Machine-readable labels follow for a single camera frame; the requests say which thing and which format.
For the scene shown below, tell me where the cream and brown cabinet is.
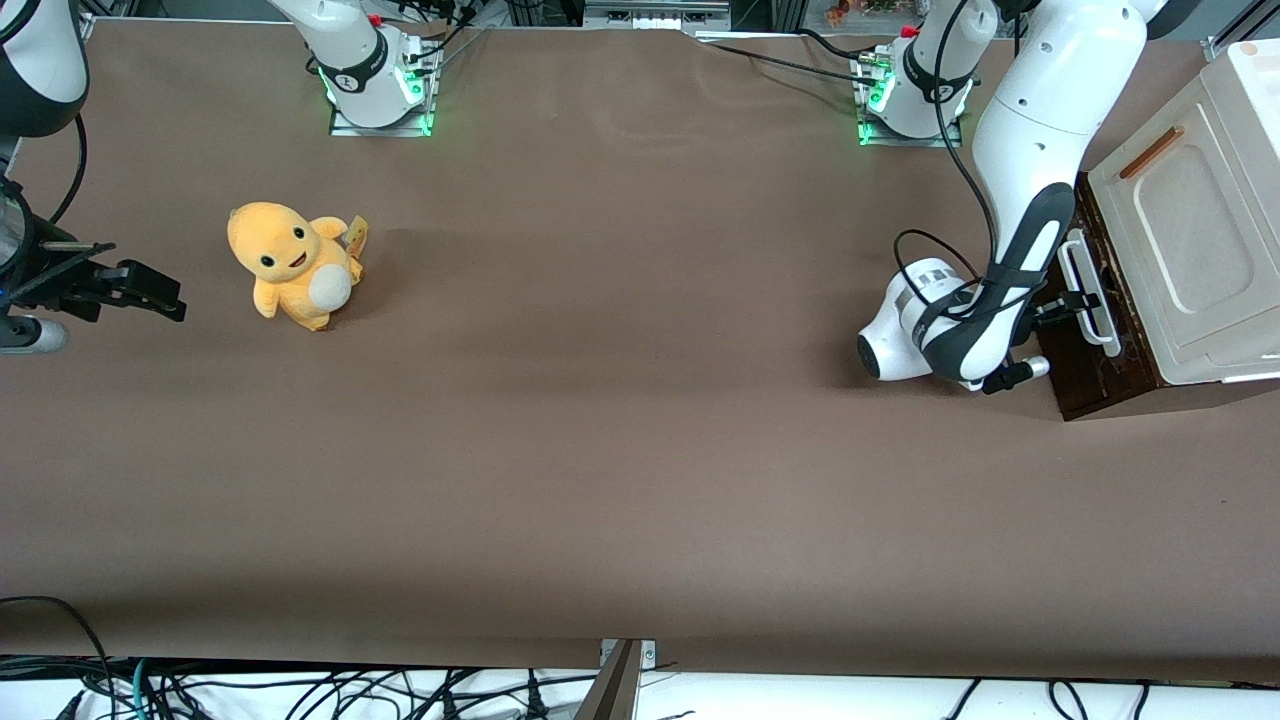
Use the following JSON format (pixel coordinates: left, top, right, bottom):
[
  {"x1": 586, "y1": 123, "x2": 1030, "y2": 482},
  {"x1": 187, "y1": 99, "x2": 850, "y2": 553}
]
[{"x1": 1035, "y1": 38, "x2": 1280, "y2": 421}]

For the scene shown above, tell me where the black looping cable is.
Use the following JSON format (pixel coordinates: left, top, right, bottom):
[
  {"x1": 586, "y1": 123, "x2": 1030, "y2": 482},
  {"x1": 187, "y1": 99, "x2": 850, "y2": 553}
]
[{"x1": 0, "y1": 596, "x2": 113, "y2": 720}]

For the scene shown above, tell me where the aluminium frame rail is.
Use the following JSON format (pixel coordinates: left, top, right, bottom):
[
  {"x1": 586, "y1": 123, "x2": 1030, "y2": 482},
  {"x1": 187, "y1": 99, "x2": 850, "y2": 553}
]
[{"x1": 583, "y1": 0, "x2": 731, "y2": 31}]

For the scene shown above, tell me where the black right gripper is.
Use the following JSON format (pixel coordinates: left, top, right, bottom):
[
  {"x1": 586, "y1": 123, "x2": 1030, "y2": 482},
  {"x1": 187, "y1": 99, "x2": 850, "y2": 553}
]
[{"x1": 10, "y1": 252, "x2": 187, "y2": 323}]

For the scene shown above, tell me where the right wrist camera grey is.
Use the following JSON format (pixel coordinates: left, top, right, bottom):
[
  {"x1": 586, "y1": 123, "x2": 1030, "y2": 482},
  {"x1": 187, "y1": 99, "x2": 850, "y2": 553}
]
[{"x1": 0, "y1": 315, "x2": 69, "y2": 353}]

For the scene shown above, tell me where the short black table cable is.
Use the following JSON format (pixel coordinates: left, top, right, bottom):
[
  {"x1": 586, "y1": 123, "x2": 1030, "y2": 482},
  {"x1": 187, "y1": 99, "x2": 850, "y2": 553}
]
[{"x1": 795, "y1": 27, "x2": 876, "y2": 63}]

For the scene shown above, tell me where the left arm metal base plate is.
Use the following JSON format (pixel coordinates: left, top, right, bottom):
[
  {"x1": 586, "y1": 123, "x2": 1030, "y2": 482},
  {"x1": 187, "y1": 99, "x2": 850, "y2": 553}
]
[{"x1": 857, "y1": 55, "x2": 964, "y2": 149}]

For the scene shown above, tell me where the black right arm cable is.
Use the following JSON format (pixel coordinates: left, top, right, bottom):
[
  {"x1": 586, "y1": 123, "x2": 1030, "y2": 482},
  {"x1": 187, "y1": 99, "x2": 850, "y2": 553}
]
[{"x1": 50, "y1": 115, "x2": 89, "y2": 226}]

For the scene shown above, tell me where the aluminium corner profile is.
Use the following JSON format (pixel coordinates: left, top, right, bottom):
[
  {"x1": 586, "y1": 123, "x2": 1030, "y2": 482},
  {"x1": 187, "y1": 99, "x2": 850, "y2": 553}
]
[{"x1": 1205, "y1": 0, "x2": 1280, "y2": 61}]

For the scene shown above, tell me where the dark brown post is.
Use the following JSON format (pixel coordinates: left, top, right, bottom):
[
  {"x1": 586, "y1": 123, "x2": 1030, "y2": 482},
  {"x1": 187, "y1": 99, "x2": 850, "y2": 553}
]
[{"x1": 577, "y1": 640, "x2": 641, "y2": 720}]

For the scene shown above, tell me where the orange cabinet handle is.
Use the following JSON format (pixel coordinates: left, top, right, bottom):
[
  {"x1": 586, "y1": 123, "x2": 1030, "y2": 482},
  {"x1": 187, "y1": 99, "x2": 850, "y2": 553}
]
[{"x1": 1120, "y1": 125, "x2": 1186, "y2": 181}]

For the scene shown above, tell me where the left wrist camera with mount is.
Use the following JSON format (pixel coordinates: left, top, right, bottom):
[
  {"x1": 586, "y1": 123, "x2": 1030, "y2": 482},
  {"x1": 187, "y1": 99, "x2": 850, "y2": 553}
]
[{"x1": 980, "y1": 357, "x2": 1051, "y2": 396}]

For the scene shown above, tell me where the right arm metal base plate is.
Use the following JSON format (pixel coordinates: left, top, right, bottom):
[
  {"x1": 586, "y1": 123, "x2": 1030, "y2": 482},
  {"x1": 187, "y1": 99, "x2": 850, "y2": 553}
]
[{"x1": 330, "y1": 30, "x2": 438, "y2": 138}]

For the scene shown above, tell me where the yellow plush toy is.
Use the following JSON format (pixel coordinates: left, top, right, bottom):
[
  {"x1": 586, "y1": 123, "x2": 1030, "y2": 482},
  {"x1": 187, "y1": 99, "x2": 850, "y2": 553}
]
[{"x1": 226, "y1": 201, "x2": 369, "y2": 333}]

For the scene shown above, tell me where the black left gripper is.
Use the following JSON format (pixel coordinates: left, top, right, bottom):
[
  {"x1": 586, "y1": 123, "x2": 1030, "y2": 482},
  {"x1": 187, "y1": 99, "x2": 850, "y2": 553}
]
[{"x1": 1030, "y1": 292, "x2": 1091, "y2": 331}]

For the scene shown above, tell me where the long black table cable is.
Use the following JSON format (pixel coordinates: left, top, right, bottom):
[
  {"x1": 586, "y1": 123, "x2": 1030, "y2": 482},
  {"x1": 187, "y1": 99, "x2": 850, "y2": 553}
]
[{"x1": 697, "y1": 38, "x2": 881, "y2": 89}]

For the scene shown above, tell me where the brown drawer with white handle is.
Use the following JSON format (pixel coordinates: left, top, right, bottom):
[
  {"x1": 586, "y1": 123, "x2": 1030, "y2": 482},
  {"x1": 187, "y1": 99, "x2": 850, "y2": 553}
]
[{"x1": 1035, "y1": 175, "x2": 1166, "y2": 401}]

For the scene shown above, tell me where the brown table cover sheet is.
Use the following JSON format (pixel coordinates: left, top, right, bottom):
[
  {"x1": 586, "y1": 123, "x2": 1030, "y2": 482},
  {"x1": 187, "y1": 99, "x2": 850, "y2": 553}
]
[{"x1": 0, "y1": 18, "x2": 1280, "y2": 683}]

